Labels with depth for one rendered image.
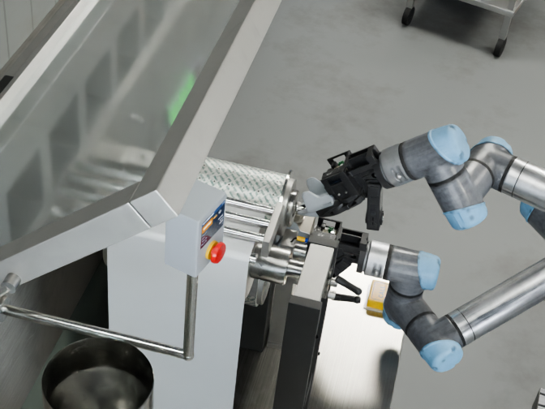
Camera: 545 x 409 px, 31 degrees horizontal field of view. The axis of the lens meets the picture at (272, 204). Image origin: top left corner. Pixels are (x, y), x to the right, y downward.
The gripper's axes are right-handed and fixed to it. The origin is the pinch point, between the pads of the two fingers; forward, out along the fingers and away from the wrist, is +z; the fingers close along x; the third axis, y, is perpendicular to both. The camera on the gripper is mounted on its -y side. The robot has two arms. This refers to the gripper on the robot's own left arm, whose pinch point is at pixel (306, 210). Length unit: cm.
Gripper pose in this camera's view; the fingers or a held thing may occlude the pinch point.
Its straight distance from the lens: 196.6
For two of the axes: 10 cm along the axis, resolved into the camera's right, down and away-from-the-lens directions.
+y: -5.5, -7.2, -4.3
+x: -2.3, 6.2, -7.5
